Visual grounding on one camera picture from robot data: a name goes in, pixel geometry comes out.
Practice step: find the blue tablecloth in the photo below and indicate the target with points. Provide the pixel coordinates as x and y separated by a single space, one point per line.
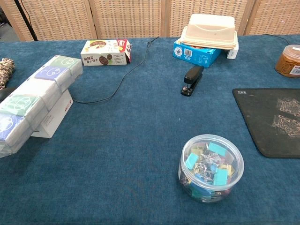
131 131

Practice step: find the chocolate pie snack box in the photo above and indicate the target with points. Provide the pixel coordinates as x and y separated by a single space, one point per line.
103 58

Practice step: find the woven folding screen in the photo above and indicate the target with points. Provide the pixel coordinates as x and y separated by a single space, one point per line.
131 18

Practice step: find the white cardboard box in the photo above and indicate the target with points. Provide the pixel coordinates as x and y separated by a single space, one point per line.
58 112

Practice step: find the black printed mouse pad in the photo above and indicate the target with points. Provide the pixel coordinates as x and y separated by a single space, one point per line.
264 122

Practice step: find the wrapped tissue pack bundle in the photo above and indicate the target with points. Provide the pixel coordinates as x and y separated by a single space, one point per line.
35 93

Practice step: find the beige plastic lunch box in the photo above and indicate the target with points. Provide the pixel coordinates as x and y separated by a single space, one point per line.
211 30

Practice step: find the blue cardboard box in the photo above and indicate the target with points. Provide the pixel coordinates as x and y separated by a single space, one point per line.
194 55

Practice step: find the black tripod stand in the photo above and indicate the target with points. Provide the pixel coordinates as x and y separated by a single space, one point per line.
25 22

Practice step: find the white power adapter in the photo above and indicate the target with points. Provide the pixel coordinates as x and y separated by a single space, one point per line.
232 54

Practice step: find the black usb stick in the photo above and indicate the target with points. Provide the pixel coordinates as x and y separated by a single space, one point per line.
191 80

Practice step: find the brown rubber band jar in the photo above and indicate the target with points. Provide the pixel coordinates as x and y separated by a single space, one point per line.
289 62

